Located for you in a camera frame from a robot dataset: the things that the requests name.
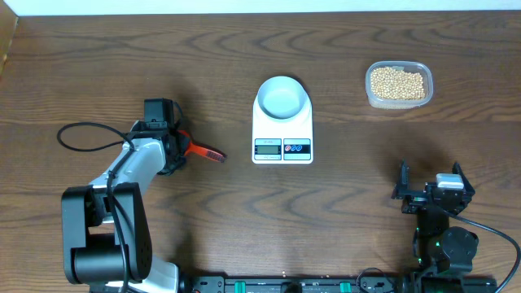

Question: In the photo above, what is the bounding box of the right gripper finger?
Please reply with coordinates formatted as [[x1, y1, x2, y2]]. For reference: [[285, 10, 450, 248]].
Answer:
[[452, 162, 475, 194], [392, 160, 409, 199]]

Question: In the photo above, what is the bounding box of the red plastic scoop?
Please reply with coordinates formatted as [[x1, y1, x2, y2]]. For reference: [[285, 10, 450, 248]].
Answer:
[[177, 130, 227, 163]]

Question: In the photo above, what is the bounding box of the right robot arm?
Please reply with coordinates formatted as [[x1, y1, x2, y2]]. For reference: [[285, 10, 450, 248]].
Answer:
[[392, 162, 497, 293]]

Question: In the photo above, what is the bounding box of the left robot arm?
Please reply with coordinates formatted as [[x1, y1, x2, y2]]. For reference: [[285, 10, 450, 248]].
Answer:
[[61, 98, 187, 292]]

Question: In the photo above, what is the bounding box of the white digital kitchen scale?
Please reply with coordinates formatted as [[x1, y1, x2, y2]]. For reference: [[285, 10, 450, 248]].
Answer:
[[252, 97, 313, 164]]

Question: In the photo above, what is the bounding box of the light grey bowl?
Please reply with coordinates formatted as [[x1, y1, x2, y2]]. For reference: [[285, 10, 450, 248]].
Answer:
[[256, 76, 309, 120]]

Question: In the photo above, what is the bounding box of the clear plastic container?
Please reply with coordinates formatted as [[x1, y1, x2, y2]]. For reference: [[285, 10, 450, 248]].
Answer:
[[365, 61, 434, 110]]

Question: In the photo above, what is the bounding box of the pile of soybeans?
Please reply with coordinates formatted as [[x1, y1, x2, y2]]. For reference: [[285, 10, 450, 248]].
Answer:
[[370, 67, 425, 100]]

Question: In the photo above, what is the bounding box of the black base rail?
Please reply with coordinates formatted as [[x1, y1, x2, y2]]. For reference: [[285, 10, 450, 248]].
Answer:
[[178, 274, 498, 293]]

